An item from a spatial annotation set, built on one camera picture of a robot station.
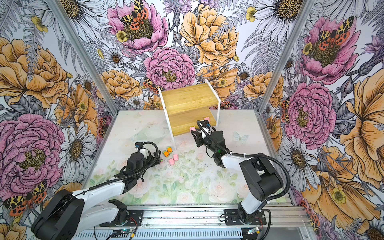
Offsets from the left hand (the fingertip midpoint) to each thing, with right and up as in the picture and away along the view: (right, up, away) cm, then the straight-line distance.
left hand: (153, 156), depth 89 cm
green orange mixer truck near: (+6, 0, +5) cm, 8 cm away
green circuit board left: (-8, -31, -18) cm, 37 cm away
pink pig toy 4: (+10, -4, +4) cm, 12 cm away
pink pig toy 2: (+23, +16, -3) cm, 28 cm away
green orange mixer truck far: (+8, +2, +8) cm, 12 cm away
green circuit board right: (+52, -32, -17) cm, 63 cm away
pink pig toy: (+32, +22, +4) cm, 39 cm away
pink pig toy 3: (+12, -2, +5) cm, 13 cm away
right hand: (+23, +13, -2) cm, 27 cm away
